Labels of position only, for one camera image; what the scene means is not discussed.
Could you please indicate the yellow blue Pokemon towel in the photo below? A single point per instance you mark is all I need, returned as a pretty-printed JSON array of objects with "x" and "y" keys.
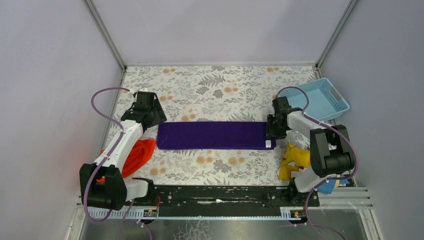
[{"x": 295, "y": 161}]

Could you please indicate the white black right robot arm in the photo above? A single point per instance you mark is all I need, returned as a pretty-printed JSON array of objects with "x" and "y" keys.
[{"x": 331, "y": 152}]

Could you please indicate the purple towel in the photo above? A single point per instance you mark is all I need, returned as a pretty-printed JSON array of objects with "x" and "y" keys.
[{"x": 214, "y": 135}]

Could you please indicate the orange towel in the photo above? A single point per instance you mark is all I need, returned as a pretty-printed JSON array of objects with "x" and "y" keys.
[{"x": 141, "y": 152}]

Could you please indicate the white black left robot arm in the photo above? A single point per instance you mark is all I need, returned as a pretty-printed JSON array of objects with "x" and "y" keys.
[{"x": 102, "y": 182}]

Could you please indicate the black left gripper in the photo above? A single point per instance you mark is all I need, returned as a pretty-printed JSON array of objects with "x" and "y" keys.
[{"x": 152, "y": 116}]

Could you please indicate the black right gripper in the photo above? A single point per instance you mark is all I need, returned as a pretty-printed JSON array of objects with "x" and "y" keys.
[{"x": 274, "y": 127}]

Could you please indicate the light blue plastic basket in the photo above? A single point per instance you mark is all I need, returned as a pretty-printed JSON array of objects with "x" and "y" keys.
[{"x": 325, "y": 101}]

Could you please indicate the white slotted cable duct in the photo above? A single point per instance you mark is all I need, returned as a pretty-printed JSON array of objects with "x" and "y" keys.
[{"x": 238, "y": 214}]

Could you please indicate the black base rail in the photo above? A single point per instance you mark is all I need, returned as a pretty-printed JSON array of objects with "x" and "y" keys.
[{"x": 229, "y": 198}]

